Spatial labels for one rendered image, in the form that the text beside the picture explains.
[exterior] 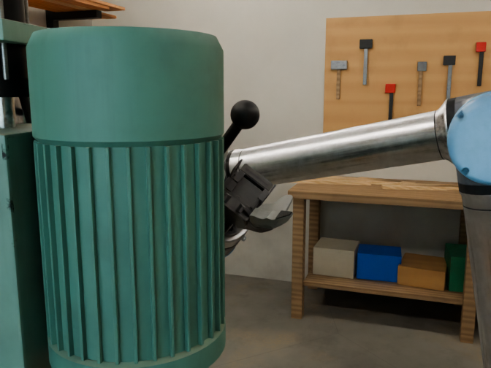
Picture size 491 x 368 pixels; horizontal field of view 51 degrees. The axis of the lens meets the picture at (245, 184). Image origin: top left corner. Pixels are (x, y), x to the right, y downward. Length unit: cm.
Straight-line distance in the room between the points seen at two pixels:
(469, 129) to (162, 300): 46
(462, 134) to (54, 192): 51
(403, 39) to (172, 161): 329
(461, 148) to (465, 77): 293
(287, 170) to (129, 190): 61
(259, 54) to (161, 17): 84
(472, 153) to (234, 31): 329
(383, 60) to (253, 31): 95
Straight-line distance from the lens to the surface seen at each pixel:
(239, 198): 78
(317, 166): 97
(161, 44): 42
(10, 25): 53
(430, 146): 90
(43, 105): 45
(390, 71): 365
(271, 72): 381
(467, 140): 73
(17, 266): 51
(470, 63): 366
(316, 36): 375
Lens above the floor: 146
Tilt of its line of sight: 10 degrees down
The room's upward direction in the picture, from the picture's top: straight up
